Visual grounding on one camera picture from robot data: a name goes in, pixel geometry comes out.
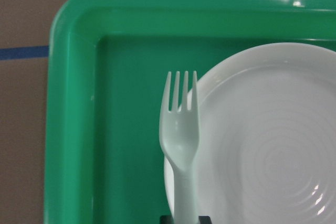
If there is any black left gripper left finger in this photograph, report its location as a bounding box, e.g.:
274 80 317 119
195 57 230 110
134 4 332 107
160 215 174 224

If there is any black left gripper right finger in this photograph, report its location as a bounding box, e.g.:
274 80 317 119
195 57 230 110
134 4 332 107
197 216 212 224

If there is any pale green plastic fork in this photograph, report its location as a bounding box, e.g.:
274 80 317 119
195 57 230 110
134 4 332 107
159 71 200 223

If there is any white round plate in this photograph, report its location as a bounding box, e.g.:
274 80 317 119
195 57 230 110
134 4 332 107
163 42 336 224

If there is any green plastic tray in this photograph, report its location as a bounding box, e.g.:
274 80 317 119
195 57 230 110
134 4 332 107
44 0 335 223

